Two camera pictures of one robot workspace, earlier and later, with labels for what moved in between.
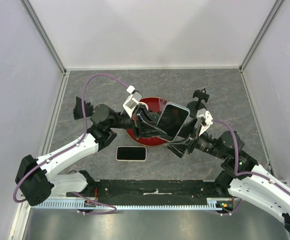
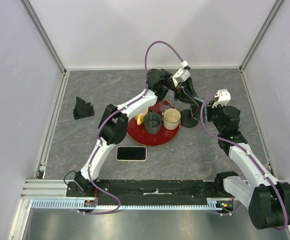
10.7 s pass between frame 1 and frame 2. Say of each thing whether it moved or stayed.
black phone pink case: stayed
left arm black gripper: moved
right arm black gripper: moved
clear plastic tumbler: stayed
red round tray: stayed
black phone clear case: moved
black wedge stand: stayed
